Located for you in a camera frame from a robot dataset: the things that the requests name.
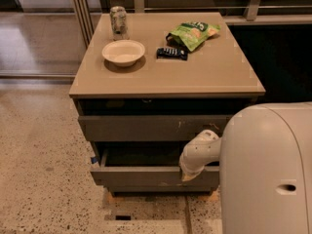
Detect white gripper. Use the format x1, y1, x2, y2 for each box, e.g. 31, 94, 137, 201
179, 153, 205, 182

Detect grey drawer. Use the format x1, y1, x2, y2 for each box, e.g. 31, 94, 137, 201
91, 149, 219, 189
108, 185, 217, 193
78, 115, 231, 141

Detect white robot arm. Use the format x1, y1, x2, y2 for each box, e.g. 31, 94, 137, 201
179, 101, 312, 234

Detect grey drawer cabinet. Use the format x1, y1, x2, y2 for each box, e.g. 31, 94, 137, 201
68, 12, 266, 196

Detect black floor tape mark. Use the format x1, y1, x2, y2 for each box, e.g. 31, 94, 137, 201
115, 215, 131, 220

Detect blue tape piece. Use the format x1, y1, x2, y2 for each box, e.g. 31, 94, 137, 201
91, 157, 98, 164

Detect black snack bar wrapper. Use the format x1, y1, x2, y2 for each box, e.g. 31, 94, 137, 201
156, 48, 188, 60

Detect white paper bowl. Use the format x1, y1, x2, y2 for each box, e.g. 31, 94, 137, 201
101, 40, 145, 67

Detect green chip bag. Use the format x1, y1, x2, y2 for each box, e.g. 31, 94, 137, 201
166, 21, 220, 52

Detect silver drink can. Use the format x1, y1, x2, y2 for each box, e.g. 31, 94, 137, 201
110, 6, 127, 34

